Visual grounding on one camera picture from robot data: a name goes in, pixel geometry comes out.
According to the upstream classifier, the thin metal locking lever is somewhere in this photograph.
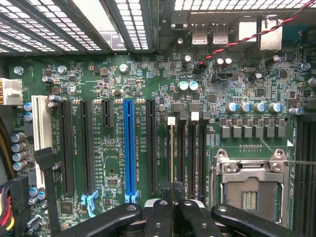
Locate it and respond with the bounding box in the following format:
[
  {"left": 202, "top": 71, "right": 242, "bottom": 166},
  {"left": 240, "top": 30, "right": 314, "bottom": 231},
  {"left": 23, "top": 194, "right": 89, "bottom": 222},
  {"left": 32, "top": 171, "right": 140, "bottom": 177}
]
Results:
[{"left": 268, "top": 159, "right": 316, "bottom": 166}]

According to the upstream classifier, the white PCI expansion slot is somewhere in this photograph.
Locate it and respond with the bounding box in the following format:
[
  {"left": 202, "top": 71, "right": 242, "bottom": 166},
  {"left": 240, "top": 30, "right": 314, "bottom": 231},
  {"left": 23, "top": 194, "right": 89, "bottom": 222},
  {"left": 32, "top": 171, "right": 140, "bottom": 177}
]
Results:
[{"left": 31, "top": 95, "right": 53, "bottom": 189}]

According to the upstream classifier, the silver ethernet port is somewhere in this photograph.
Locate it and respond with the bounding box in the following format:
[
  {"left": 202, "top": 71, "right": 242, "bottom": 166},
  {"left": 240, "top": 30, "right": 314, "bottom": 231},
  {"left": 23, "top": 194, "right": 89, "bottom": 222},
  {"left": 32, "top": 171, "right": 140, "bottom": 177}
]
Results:
[{"left": 258, "top": 15, "right": 283, "bottom": 51}]

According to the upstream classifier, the black fan connector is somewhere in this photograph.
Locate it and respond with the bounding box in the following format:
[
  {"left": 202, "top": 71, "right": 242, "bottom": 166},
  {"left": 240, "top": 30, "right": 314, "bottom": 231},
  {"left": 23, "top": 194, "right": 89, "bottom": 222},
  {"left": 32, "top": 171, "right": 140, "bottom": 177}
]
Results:
[{"left": 211, "top": 71, "right": 235, "bottom": 84}]

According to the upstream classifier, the silver CPU socket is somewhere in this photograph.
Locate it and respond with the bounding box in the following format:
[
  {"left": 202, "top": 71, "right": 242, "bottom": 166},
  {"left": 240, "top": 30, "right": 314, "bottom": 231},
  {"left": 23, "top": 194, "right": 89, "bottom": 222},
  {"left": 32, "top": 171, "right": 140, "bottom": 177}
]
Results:
[{"left": 211, "top": 148, "right": 290, "bottom": 228}]

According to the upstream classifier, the black flat SATA cable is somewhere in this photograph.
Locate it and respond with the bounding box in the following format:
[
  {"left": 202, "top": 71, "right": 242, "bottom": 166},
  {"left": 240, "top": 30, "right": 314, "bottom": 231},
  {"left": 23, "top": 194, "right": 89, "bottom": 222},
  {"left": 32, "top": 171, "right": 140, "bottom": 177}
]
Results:
[{"left": 34, "top": 147, "right": 61, "bottom": 236}]

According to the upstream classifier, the white power connector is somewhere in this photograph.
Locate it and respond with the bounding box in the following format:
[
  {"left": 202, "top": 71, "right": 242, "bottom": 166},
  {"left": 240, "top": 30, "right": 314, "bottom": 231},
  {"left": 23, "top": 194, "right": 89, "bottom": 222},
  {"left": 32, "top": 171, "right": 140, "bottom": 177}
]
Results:
[{"left": 0, "top": 77, "right": 23, "bottom": 107}]

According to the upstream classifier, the coloured power wire bundle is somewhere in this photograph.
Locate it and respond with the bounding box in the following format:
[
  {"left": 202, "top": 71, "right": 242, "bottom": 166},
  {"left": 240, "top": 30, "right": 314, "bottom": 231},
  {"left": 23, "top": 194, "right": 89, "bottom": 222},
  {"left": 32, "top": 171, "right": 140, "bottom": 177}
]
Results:
[{"left": 0, "top": 186, "right": 16, "bottom": 232}]

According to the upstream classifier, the black RAM slot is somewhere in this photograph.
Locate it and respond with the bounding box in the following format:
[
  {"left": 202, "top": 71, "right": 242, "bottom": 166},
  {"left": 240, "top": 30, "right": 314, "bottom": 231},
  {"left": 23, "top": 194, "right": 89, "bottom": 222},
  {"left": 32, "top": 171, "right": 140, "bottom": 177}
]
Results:
[
  {"left": 307, "top": 116, "right": 316, "bottom": 234},
  {"left": 295, "top": 116, "right": 307, "bottom": 234}
]

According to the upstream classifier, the long black expansion slot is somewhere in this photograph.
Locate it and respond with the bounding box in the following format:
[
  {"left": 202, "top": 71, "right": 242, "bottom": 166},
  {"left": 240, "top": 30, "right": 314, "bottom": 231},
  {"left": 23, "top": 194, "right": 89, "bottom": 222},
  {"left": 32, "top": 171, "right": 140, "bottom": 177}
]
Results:
[
  {"left": 58, "top": 99, "right": 76, "bottom": 196},
  {"left": 79, "top": 99, "right": 96, "bottom": 196},
  {"left": 145, "top": 99, "right": 158, "bottom": 195}
]

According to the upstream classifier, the black power plug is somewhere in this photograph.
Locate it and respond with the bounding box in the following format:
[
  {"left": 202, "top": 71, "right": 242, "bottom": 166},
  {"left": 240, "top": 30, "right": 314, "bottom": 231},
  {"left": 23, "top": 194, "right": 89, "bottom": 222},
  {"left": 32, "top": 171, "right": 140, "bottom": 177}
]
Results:
[{"left": 0, "top": 175, "right": 31, "bottom": 237}]

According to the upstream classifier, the silver USB port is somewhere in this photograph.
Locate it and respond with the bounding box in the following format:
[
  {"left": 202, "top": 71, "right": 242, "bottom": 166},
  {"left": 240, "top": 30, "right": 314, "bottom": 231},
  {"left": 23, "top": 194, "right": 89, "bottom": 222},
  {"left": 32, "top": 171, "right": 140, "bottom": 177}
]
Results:
[
  {"left": 211, "top": 23, "right": 229, "bottom": 45},
  {"left": 191, "top": 23, "right": 208, "bottom": 45}
]

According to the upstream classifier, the black-yellow braided cable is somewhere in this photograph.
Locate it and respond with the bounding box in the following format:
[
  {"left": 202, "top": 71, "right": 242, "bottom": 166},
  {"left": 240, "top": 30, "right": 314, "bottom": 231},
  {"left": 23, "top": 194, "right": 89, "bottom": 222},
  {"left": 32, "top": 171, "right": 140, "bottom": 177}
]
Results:
[{"left": 0, "top": 115, "right": 18, "bottom": 181}]

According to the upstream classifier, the short black expansion slot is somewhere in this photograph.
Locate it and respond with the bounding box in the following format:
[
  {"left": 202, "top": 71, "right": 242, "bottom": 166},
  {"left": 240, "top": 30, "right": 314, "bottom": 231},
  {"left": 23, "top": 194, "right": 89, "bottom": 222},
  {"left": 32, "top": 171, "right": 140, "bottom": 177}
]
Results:
[{"left": 101, "top": 99, "right": 115, "bottom": 128}]

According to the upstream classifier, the blue expansion slot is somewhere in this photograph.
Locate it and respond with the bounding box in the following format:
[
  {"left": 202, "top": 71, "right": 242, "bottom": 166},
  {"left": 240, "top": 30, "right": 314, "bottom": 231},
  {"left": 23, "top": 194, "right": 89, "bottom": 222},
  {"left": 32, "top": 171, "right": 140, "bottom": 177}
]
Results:
[{"left": 122, "top": 98, "right": 139, "bottom": 203}]

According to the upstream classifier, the black-latch RAM slot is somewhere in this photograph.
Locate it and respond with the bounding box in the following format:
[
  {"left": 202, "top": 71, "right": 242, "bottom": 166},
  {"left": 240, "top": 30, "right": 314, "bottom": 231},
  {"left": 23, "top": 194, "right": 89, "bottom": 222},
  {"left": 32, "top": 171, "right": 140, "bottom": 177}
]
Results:
[
  {"left": 199, "top": 111, "right": 211, "bottom": 203},
  {"left": 177, "top": 111, "right": 189, "bottom": 185}
]

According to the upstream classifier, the white-latch RAM slot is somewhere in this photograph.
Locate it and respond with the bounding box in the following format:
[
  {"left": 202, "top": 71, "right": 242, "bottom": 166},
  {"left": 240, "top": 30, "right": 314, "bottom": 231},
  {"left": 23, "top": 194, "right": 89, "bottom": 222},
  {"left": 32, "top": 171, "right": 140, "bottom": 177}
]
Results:
[
  {"left": 166, "top": 117, "right": 177, "bottom": 184},
  {"left": 188, "top": 111, "right": 200, "bottom": 199}
]

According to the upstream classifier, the red-black twisted wire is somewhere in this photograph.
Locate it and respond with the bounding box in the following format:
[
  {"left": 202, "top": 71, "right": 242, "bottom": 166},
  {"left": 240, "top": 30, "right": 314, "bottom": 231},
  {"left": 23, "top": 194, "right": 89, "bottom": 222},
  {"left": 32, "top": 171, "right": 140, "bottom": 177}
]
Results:
[{"left": 196, "top": 0, "right": 316, "bottom": 74}]

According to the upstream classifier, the green PC motherboard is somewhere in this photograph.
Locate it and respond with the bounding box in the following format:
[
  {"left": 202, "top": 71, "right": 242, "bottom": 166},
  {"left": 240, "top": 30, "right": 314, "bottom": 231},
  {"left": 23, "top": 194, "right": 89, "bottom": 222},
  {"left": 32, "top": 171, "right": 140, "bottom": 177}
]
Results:
[{"left": 8, "top": 23, "right": 316, "bottom": 237}]

